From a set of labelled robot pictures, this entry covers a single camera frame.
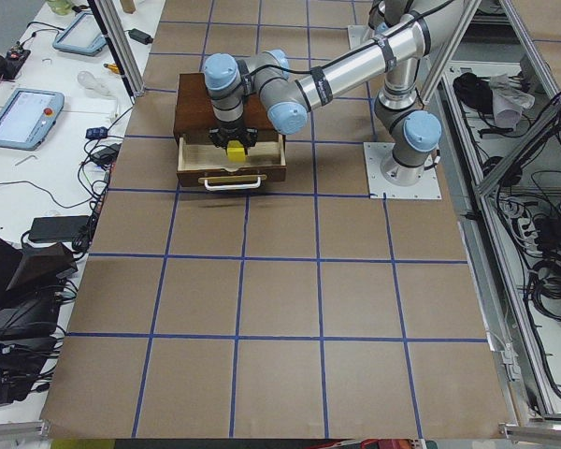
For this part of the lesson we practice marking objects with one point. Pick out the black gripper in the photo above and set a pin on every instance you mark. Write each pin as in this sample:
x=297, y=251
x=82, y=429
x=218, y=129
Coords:
x=227, y=130

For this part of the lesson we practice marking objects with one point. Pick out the yellow cube block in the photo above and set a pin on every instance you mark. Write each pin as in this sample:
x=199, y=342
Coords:
x=235, y=151

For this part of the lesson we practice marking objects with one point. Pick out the wooden drawer with handle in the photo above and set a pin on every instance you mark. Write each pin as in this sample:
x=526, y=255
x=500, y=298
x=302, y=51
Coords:
x=204, y=165

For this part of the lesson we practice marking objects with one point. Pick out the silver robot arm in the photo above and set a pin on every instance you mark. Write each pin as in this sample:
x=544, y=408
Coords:
x=403, y=33

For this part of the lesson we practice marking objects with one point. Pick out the dark wooden drawer box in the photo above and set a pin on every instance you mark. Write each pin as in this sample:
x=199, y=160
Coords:
x=194, y=115

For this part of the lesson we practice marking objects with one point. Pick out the blue small device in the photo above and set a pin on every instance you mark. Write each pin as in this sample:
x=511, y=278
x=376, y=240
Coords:
x=96, y=133

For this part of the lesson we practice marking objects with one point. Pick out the black power adapter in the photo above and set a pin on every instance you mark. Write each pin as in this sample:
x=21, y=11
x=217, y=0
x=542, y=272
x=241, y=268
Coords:
x=140, y=36

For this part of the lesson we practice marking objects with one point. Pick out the far teach pendant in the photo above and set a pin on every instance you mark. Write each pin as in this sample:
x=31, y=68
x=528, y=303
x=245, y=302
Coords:
x=82, y=36

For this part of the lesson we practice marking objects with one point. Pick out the teach pendant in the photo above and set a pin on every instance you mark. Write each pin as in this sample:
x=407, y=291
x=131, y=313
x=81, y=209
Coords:
x=27, y=118
x=82, y=36

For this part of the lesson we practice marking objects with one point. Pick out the black power brick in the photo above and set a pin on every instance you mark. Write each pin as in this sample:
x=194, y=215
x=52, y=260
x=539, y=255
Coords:
x=56, y=228

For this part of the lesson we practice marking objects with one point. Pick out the near teach pendant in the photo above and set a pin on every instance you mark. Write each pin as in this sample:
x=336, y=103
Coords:
x=27, y=118

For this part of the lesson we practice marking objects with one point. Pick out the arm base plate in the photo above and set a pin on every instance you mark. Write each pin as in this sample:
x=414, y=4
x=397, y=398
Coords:
x=359, y=34
x=388, y=180

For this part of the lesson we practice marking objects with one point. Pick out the aluminium frame post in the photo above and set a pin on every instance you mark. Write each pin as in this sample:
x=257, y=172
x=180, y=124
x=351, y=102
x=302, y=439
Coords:
x=110, y=25

